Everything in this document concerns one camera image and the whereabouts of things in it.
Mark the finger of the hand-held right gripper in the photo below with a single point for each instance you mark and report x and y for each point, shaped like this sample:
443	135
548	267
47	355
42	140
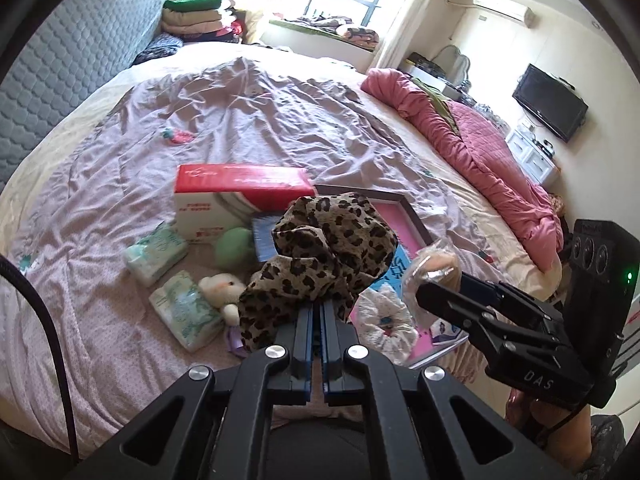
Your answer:
492	289
450	305

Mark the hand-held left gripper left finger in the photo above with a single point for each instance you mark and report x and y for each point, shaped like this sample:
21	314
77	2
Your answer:
306	332

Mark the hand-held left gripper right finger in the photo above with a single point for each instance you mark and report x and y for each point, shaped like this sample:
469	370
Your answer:
330	332

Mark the beige puff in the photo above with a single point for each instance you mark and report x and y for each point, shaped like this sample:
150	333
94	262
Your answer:
432	262

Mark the leopard print scrunchie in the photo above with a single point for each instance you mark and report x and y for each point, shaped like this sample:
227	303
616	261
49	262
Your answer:
325	250

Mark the dark framed tray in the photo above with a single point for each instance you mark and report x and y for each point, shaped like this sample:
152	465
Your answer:
414	220

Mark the plush bear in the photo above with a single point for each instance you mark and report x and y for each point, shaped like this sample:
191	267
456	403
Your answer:
222	290

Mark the round green sponge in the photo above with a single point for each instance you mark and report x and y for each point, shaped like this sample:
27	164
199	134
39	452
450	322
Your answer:
234	250

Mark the white green tissue pack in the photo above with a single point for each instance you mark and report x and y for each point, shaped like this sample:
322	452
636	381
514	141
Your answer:
155	255
185	310

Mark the person's right forearm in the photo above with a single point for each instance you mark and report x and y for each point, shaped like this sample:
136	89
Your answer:
562	435

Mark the white floral scrunchie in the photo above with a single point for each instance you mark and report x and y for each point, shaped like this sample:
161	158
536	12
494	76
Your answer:
385	325

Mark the dark blue box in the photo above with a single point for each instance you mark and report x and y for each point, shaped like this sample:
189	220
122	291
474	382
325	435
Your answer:
265	237

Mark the black cloth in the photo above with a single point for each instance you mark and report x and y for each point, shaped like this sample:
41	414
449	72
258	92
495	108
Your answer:
320	447

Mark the pink quilt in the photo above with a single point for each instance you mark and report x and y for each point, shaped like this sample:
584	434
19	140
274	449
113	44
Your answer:
465	160

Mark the person's grey patterned clothing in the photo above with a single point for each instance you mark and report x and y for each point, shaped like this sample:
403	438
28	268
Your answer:
607	445

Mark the white cabinet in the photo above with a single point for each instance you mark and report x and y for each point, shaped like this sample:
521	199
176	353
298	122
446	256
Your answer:
532	155

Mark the red and white cardboard box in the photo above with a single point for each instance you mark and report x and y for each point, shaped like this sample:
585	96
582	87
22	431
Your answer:
235	195

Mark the olive green garment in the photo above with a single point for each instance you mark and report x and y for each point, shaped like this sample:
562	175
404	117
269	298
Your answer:
440	105

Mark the black television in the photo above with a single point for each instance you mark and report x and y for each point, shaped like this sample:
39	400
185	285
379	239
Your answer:
550	102

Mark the lilac patterned blanket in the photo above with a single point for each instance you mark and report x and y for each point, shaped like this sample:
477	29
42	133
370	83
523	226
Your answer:
250	110

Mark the white air conditioner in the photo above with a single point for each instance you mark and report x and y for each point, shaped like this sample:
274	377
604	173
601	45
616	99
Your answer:
502	7

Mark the cream curtain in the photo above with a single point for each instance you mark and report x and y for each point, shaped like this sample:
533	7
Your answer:
415	15

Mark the brown patterned blanket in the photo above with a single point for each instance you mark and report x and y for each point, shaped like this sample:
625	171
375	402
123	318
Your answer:
345	30

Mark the cream bed sheet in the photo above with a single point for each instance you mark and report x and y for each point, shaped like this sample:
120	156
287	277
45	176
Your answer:
80	115

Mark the dark floral pillow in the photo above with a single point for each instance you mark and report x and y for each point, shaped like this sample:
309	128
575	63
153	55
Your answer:
157	50

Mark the stack of folded blankets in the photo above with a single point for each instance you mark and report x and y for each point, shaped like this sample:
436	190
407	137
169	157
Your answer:
200	15

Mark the grey quilted headboard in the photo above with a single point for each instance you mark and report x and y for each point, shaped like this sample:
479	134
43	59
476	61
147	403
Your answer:
60	60

